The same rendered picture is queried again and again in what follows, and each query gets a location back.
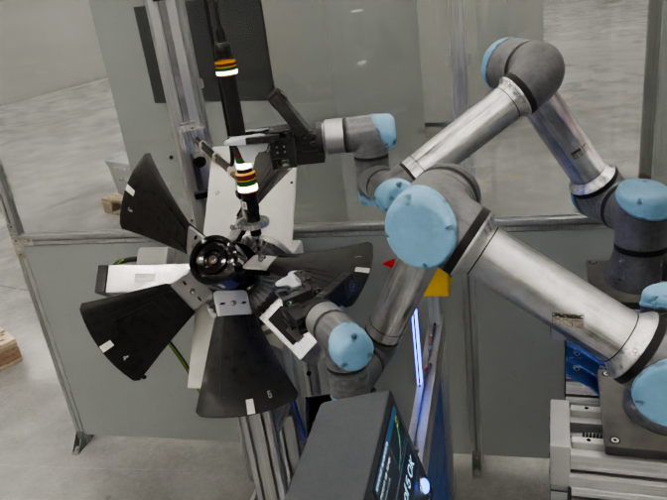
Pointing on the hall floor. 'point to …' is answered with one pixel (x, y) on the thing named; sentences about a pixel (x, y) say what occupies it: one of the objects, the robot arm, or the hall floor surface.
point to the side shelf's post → (312, 380)
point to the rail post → (448, 425)
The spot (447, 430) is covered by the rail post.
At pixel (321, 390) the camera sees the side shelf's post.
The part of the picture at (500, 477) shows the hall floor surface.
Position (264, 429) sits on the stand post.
